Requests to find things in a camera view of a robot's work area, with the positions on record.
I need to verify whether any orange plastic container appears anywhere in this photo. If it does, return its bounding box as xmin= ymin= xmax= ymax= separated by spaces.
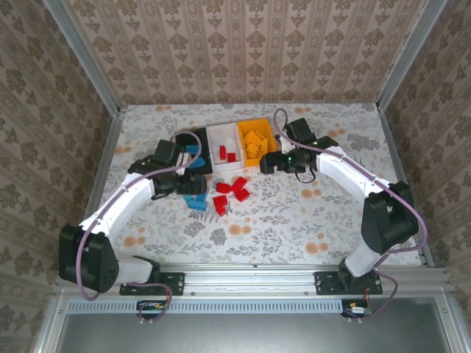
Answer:
xmin=235 ymin=118 xmax=278 ymax=169

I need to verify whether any black plastic container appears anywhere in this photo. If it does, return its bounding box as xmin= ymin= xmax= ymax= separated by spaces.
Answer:
xmin=172 ymin=127 xmax=215 ymax=175

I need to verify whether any white plastic container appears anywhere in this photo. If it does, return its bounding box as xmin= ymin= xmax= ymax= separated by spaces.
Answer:
xmin=205 ymin=122 xmax=245 ymax=172

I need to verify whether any floral table cover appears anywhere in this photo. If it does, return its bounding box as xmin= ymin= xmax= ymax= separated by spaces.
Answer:
xmin=83 ymin=103 xmax=423 ymax=266

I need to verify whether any grey metal panel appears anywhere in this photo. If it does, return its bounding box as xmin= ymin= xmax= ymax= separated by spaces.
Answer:
xmin=35 ymin=296 xmax=471 ymax=353

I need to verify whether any aluminium table side rail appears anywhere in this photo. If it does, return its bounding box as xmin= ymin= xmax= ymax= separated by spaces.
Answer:
xmin=377 ymin=104 xmax=436 ymax=268
xmin=68 ymin=106 xmax=129 ymax=270

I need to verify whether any aluminium front rail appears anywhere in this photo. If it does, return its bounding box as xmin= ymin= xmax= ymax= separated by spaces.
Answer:
xmin=54 ymin=267 xmax=453 ymax=296

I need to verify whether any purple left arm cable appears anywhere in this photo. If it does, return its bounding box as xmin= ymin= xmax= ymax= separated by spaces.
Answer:
xmin=77 ymin=130 xmax=203 ymax=324

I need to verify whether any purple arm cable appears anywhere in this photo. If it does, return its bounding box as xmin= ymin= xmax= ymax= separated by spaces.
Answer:
xmin=77 ymin=130 xmax=203 ymax=324
xmin=272 ymin=107 xmax=430 ymax=324

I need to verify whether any grey slotted cable duct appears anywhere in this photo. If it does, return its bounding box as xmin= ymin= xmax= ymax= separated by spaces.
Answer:
xmin=67 ymin=298 xmax=347 ymax=315

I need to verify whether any black cable connector box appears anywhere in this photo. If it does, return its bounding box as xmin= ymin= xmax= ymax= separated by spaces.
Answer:
xmin=341 ymin=299 xmax=373 ymax=319
xmin=136 ymin=299 xmax=167 ymax=320

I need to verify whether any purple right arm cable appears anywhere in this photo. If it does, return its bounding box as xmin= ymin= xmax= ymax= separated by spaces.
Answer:
xmin=272 ymin=107 xmax=430 ymax=324

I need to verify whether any aluminium frame post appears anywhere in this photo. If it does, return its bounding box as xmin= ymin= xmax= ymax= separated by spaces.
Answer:
xmin=41 ymin=0 xmax=123 ymax=115
xmin=376 ymin=0 xmax=449 ymax=110

